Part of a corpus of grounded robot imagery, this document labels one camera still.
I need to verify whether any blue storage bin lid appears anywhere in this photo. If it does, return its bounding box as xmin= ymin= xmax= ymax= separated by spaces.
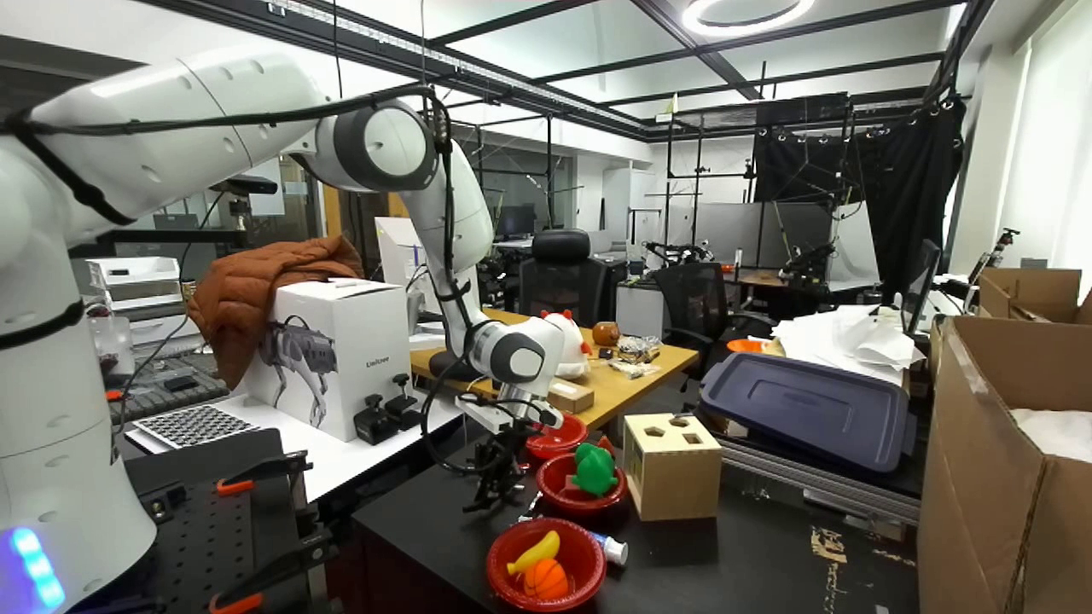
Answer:
xmin=696 ymin=350 xmax=917 ymax=479

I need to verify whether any small open cardboard box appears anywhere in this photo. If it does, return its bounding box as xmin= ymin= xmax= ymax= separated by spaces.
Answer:
xmin=976 ymin=265 xmax=1085 ymax=324

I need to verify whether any white blue toothpaste tube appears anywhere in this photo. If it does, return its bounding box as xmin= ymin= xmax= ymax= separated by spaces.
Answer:
xmin=586 ymin=526 xmax=630 ymax=571

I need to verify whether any white backed monitor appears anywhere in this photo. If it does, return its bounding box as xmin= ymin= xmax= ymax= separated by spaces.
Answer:
xmin=372 ymin=216 xmax=434 ymax=326

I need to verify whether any black pegboard stand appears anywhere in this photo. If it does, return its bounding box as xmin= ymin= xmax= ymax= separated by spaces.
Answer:
xmin=115 ymin=425 xmax=335 ymax=614

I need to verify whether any white table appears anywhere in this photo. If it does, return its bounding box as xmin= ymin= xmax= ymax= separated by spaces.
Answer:
xmin=124 ymin=384 xmax=470 ymax=505

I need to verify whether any white appliance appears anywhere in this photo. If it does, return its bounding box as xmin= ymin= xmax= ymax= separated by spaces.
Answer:
xmin=83 ymin=251 xmax=192 ymax=335

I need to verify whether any orange black clamp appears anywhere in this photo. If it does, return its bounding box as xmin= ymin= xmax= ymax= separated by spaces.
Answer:
xmin=216 ymin=449 xmax=318 ymax=500
xmin=208 ymin=531 xmax=337 ymax=614

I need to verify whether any clear glass container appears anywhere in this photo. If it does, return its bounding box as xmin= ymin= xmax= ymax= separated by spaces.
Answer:
xmin=611 ymin=335 xmax=661 ymax=378

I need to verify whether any aluminium rail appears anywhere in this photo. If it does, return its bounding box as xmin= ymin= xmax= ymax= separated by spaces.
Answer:
xmin=718 ymin=439 xmax=924 ymax=530

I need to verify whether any yellow toy banana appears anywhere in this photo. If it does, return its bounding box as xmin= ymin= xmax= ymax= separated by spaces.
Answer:
xmin=502 ymin=530 xmax=567 ymax=579

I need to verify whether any black curtain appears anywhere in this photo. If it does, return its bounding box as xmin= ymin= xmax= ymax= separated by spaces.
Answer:
xmin=752 ymin=94 xmax=968 ymax=303

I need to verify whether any silver keyboard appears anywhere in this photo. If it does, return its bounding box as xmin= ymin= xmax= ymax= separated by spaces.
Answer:
xmin=124 ymin=401 xmax=261 ymax=458

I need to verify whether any white box with robot dog print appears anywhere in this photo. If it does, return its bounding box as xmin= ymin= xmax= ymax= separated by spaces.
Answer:
xmin=264 ymin=277 xmax=418 ymax=446

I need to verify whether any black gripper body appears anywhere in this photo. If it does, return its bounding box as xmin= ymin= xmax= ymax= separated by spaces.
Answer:
xmin=473 ymin=410 xmax=564 ymax=471

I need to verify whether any toy orange fruit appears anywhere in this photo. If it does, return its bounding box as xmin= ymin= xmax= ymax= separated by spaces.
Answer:
xmin=520 ymin=555 xmax=578 ymax=605

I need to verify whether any wooden desk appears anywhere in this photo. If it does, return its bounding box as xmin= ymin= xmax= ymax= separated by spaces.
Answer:
xmin=407 ymin=303 xmax=702 ymax=433

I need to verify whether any small tan cardboard box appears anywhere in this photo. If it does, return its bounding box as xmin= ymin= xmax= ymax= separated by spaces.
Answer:
xmin=546 ymin=378 xmax=596 ymax=417

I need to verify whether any brown puffer jacket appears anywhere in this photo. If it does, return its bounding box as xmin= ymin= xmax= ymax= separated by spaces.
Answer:
xmin=183 ymin=234 xmax=369 ymax=390

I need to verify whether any ring ceiling light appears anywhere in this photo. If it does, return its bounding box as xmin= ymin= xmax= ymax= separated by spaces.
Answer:
xmin=679 ymin=0 xmax=819 ymax=34

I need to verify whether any white paper pile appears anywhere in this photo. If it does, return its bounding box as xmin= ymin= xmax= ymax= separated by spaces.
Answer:
xmin=771 ymin=303 xmax=924 ymax=378

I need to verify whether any white foam sheet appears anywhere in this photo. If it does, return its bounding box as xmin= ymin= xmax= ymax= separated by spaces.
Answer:
xmin=1009 ymin=407 xmax=1092 ymax=467

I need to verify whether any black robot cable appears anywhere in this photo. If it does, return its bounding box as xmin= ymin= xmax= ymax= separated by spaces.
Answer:
xmin=0 ymin=77 xmax=481 ymax=446

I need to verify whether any black controller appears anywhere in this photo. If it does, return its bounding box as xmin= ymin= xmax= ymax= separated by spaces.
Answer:
xmin=352 ymin=393 xmax=429 ymax=446

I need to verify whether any white plush chicken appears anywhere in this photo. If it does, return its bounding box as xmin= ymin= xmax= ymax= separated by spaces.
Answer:
xmin=554 ymin=309 xmax=595 ymax=381

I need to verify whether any red plastic bowl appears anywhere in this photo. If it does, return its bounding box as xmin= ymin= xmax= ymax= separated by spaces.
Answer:
xmin=534 ymin=449 xmax=630 ymax=526
xmin=521 ymin=411 xmax=592 ymax=464
xmin=486 ymin=516 xmax=611 ymax=614

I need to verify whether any black office chair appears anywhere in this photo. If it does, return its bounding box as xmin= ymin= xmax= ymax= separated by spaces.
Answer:
xmin=517 ymin=229 xmax=626 ymax=332

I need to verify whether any wooden shape sorter box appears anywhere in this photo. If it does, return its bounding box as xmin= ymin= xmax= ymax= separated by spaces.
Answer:
xmin=619 ymin=410 xmax=727 ymax=526

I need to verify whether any green rubber toy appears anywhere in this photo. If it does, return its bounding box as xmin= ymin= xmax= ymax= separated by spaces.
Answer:
xmin=569 ymin=439 xmax=620 ymax=500

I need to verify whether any large brown cardboard box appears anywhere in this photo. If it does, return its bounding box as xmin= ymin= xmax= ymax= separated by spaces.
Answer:
xmin=914 ymin=315 xmax=1092 ymax=614

